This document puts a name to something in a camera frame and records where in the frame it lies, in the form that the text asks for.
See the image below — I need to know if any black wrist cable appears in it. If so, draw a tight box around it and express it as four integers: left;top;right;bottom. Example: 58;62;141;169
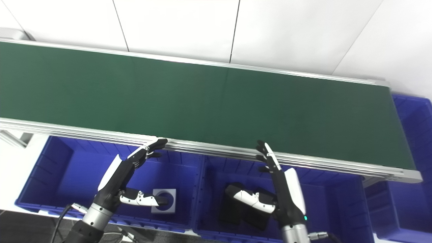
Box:
309;231;342;243
51;202;89;243

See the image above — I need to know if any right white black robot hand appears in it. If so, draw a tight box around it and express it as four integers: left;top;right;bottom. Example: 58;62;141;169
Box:
232;140;307;227

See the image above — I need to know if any blue plastic bin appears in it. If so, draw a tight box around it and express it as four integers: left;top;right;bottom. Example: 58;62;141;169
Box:
192;155;375;243
15;136;205;233
364;94;432;243

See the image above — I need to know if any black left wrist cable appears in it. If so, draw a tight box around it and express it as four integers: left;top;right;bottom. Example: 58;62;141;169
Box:
51;202;89;243

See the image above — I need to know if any grey square part with hole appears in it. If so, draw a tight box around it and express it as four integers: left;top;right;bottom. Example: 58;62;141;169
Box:
151;188;177;214

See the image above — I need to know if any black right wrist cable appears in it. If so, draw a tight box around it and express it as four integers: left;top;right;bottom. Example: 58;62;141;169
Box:
309;231;342;243

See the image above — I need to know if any green conveyor belt aluminium frame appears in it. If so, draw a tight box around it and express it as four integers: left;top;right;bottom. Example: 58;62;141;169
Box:
0;38;423;184

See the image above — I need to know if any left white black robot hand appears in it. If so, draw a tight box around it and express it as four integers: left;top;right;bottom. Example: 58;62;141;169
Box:
96;138;169;215

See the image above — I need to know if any aluminium conveyor leg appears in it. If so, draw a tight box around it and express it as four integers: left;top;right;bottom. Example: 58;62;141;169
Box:
0;130;34;149

